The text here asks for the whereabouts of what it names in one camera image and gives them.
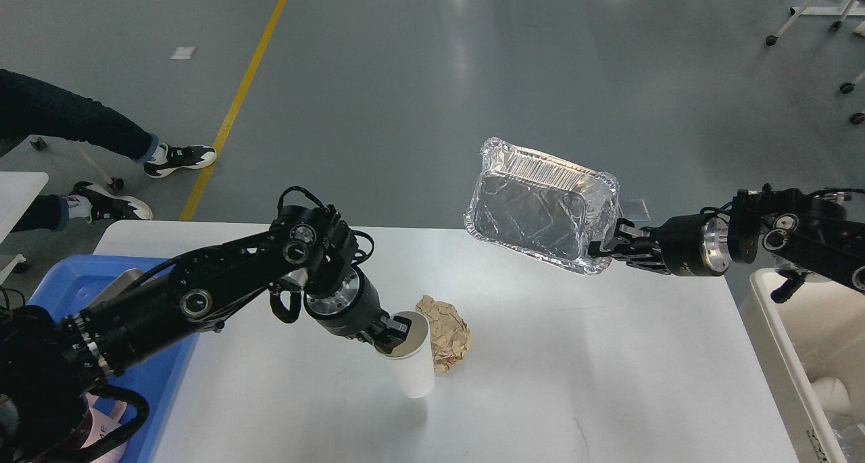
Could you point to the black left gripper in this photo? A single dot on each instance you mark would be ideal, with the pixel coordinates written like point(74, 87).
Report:
point(354, 312)

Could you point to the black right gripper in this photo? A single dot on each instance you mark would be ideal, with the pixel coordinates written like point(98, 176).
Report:
point(685, 246)

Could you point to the white paper cup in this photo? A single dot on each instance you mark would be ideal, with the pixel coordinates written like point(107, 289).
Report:
point(411, 361)

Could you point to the brown paper ball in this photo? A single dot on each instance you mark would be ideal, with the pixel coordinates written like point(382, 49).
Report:
point(450, 337)

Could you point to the aluminium foil tray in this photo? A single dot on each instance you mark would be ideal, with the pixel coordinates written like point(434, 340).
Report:
point(542, 206)

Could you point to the pink ribbed mug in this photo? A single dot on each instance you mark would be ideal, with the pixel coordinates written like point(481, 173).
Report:
point(103, 415)

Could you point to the square stainless steel tray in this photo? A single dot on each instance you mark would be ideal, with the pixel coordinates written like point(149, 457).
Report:
point(116, 286)

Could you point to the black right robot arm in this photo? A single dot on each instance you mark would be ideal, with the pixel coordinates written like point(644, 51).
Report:
point(808, 234)

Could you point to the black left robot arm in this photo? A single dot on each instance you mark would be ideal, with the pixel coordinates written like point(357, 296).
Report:
point(57, 402)

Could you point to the right clear floor plate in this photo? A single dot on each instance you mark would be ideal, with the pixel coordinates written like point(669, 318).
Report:
point(635, 210)

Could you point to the white bin at right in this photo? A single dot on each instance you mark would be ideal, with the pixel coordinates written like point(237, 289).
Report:
point(817, 333)

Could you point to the white cup inside bin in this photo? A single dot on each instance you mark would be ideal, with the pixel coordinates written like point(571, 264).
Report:
point(832, 396)

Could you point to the blue plastic tray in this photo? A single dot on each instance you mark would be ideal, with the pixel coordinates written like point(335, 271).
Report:
point(69, 287)

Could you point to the white side table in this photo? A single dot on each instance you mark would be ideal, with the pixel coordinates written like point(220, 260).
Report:
point(18, 190)

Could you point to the person in black sweater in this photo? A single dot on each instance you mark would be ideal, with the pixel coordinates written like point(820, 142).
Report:
point(30, 106)

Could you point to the white rolling cart frame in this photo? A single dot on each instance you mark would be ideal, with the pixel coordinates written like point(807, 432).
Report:
point(840, 12)

